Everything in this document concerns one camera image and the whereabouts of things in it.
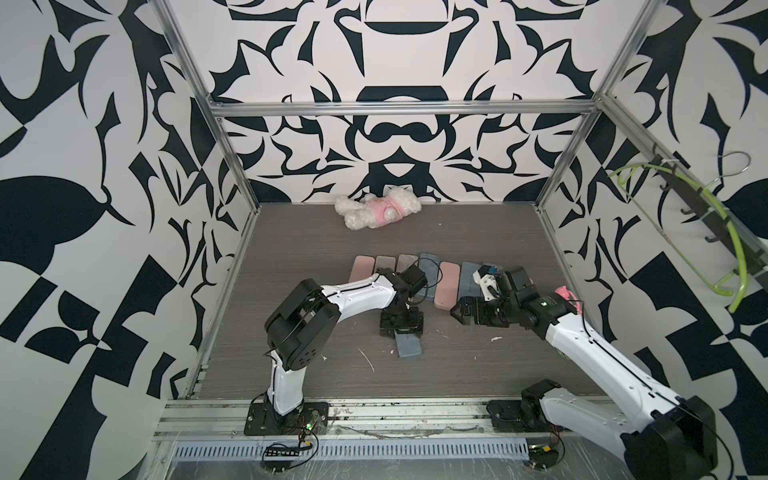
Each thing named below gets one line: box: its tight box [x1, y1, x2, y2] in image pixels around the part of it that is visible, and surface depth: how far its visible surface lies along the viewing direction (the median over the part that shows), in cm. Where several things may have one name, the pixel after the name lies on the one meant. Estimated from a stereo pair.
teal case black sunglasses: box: [374, 255, 397, 273], surface depth 102 cm
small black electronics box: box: [528, 444, 559, 469], surface depth 73 cm
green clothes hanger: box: [608, 164, 748, 312], surface depth 63 cm
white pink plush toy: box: [334, 188, 422, 230], surface depth 110 cm
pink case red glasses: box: [348, 254, 376, 283], surface depth 101 cm
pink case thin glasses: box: [434, 261, 461, 311], surface depth 96 cm
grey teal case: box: [394, 329, 423, 358], surface depth 85 cm
